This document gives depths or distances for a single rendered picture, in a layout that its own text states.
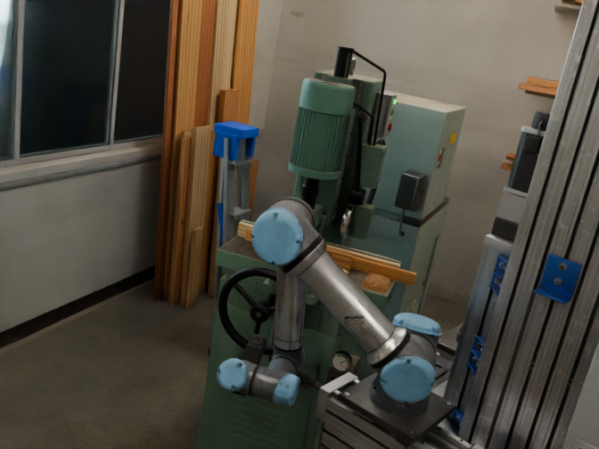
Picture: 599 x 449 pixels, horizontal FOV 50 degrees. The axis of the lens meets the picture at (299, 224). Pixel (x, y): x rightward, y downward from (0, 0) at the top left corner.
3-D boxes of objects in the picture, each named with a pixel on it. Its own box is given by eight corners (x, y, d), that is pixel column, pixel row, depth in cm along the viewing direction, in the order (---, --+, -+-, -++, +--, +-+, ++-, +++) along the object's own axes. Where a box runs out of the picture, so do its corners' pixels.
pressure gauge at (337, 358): (328, 372, 209) (332, 351, 206) (332, 368, 212) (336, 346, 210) (347, 379, 207) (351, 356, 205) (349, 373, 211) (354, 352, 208)
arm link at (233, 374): (243, 396, 148) (209, 387, 150) (252, 395, 159) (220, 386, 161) (253, 363, 150) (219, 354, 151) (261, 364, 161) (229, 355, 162)
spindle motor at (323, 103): (281, 172, 212) (296, 77, 202) (297, 164, 228) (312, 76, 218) (331, 184, 207) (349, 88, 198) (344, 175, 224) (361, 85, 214)
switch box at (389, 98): (367, 135, 236) (376, 92, 231) (373, 132, 245) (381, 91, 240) (383, 139, 235) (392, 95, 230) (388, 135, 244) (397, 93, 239)
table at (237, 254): (201, 273, 211) (203, 257, 209) (237, 248, 239) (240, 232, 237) (379, 325, 196) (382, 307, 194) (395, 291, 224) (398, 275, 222)
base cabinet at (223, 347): (191, 468, 244) (214, 301, 222) (248, 394, 297) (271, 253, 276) (301, 510, 233) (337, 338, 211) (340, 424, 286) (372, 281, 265)
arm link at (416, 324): (431, 360, 164) (444, 313, 160) (430, 387, 151) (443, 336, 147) (385, 348, 166) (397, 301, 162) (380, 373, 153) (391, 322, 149)
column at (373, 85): (281, 256, 249) (313, 69, 227) (298, 240, 270) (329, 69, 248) (335, 271, 244) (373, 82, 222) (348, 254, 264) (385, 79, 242)
